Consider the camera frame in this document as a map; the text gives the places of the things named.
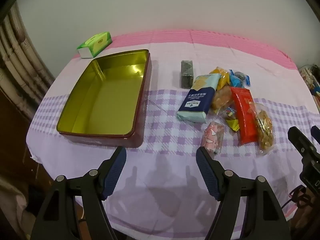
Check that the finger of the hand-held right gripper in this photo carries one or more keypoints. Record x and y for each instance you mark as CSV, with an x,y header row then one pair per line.
x,y
301,140
317,133

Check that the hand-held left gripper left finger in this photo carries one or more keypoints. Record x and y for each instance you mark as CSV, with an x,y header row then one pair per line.
x,y
113,175

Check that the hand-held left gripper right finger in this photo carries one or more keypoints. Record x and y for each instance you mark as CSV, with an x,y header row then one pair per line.
x,y
208,175

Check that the clear bag of golden cookies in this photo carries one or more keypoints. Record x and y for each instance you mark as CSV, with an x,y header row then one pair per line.
x,y
265,130

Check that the pink printed snack packet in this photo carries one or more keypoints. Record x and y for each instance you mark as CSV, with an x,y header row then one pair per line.
x,y
212,136

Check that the red snack packet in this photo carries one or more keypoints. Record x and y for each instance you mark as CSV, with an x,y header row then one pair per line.
x,y
246,115

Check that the light blue cracker packet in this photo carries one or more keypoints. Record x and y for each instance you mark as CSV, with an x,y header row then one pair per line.
x,y
197,100

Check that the gold tin box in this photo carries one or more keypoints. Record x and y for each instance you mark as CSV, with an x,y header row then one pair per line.
x,y
105,97

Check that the clear packet of orange crisps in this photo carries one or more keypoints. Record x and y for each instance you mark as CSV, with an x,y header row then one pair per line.
x,y
221,97

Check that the blue cookie packet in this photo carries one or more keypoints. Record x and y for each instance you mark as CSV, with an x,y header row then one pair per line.
x,y
246,79
235,81

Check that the yellow snack packet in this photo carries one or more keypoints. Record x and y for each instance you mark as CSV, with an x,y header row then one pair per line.
x,y
223,78

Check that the dark seaweed packet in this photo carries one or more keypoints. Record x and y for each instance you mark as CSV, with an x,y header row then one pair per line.
x,y
187,73

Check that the pink and purple checked tablecloth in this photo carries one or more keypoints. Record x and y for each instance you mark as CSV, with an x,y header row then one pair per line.
x,y
175,155

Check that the floral patterned box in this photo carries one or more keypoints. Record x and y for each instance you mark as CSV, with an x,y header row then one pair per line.
x,y
307,76

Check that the pale cloth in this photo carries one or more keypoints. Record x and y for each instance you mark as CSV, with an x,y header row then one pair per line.
x,y
12,205

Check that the dark brown cabinet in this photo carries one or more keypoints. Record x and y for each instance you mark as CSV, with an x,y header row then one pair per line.
x,y
15,135

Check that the green tissue pack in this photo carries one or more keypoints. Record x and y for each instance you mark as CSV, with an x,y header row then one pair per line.
x,y
96,43

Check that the beige radiator pipes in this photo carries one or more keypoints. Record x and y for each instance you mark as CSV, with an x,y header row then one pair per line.
x,y
15,55

